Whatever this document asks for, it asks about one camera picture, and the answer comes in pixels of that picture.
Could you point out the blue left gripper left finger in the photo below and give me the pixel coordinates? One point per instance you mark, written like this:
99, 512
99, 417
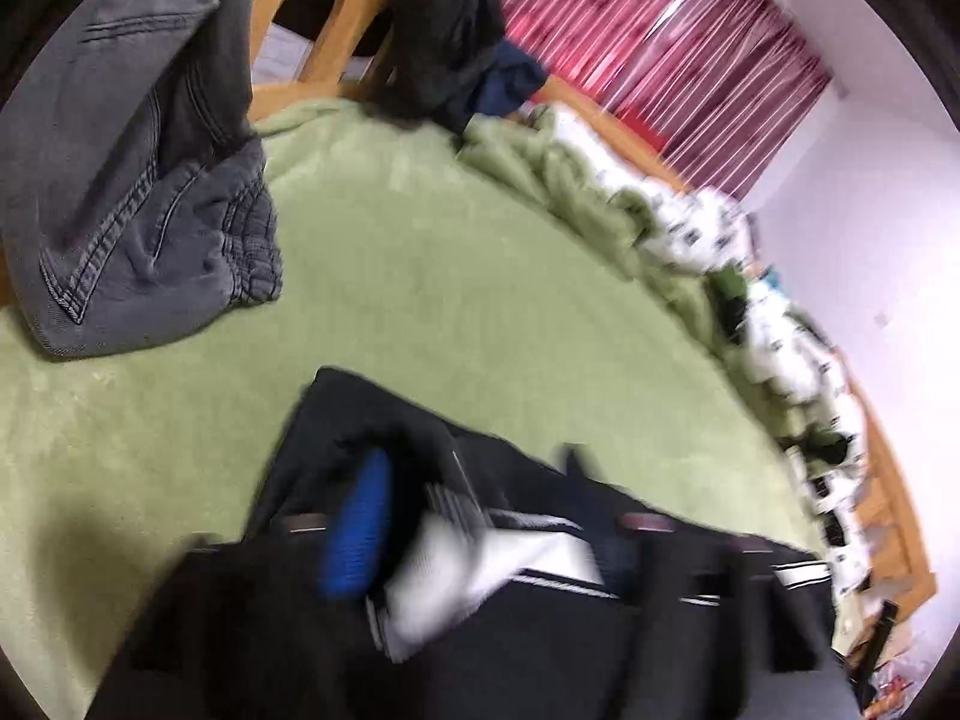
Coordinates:
354, 540

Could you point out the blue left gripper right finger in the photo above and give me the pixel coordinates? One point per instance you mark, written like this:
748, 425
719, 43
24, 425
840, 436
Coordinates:
612, 550

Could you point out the black pants with white stripe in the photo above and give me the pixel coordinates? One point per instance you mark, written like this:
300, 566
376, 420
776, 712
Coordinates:
487, 602

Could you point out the white floral quilt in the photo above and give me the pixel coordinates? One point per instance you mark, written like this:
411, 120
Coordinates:
693, 250

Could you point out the green fleece bed sheet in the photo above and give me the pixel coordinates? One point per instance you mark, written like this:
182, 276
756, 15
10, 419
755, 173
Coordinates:
406, 266

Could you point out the grey denim jeans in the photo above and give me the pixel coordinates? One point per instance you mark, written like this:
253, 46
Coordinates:
134, 210

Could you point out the navy blue garment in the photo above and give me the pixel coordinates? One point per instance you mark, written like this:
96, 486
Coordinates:
512, 79

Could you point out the red patterned curtain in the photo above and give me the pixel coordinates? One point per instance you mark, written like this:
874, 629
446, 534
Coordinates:
721, 83

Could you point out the black jacket on footboard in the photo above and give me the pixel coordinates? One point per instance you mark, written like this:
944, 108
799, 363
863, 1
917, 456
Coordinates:
438, 53

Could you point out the wooden bed frame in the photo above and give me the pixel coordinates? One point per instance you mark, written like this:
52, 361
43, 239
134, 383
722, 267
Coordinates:
360, 37

